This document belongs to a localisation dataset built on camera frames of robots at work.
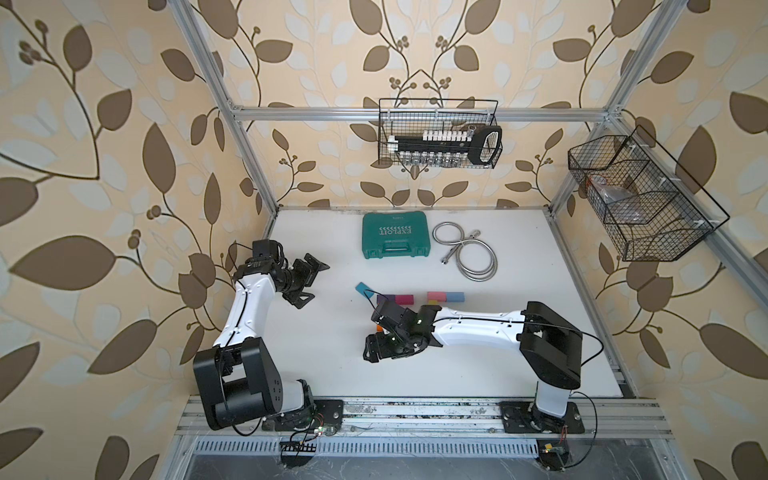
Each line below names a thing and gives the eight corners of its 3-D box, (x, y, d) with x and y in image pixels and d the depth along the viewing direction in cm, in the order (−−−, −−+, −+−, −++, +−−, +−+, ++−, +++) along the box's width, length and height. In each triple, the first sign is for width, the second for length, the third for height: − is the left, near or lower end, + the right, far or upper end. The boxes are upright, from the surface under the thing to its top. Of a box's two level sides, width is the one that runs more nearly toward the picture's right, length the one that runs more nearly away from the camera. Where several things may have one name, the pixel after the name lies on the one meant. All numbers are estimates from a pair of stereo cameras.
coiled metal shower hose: (438, 281, 102) (439, 276, 99) (432, 227, 118) (433, 221, 116) (499, 281, 102) (501, 276, 100) (485, 227, 118) (487, 221, 116)
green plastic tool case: (361, 258, 107) (360, 251, 103) (364, 219, 120) (363, 211, 116) (429, 259, 107) (430, 251, 103) (425, 219, 120) (426, 211, 116)
